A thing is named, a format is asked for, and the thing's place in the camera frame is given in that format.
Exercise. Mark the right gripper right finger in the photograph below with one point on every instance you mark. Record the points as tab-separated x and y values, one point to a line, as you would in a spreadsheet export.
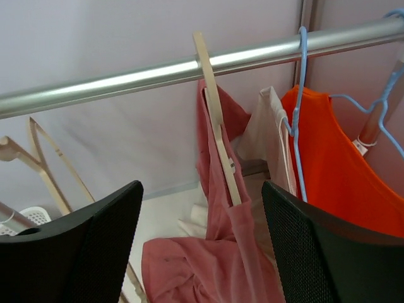
322	258

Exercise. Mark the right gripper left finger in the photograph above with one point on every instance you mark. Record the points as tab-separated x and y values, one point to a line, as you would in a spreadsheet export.
63	249

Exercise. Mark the pink t shirt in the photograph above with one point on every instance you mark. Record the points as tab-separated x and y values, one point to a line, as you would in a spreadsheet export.
227	264

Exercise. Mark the beige wooden hanger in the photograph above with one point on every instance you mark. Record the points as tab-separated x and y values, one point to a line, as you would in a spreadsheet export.
44	164
216	115

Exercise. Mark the white t shirt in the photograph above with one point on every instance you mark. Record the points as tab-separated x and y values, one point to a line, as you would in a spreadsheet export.
266	138

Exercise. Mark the orange t shirt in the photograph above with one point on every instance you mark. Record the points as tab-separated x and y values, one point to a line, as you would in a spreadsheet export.
337	178

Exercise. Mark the white plastic basket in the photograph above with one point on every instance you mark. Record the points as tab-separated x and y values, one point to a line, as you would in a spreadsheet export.
36	214

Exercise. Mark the metal clothes rack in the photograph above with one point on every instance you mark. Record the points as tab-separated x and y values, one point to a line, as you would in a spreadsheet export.
279	51

